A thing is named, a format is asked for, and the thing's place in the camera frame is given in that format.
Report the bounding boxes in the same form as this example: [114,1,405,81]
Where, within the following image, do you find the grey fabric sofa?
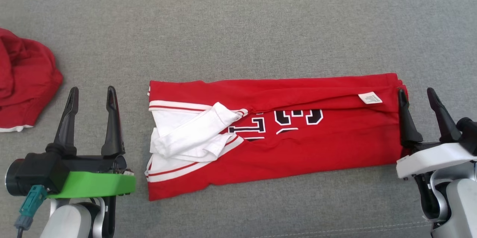
[0,0,477,238]

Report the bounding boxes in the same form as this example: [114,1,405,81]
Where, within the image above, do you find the left arm cable teal connector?
[14,185,48,238]

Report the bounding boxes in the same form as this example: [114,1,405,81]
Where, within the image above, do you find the red jersey with black lettering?
[145,73,410,201]

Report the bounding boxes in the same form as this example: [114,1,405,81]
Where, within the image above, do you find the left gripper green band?
[45,86,136,199]

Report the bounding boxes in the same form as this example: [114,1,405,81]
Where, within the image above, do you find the red shorts with white band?
[0,28,64,133]

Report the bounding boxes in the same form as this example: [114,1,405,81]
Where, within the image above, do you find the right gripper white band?
[396,87,477,179]

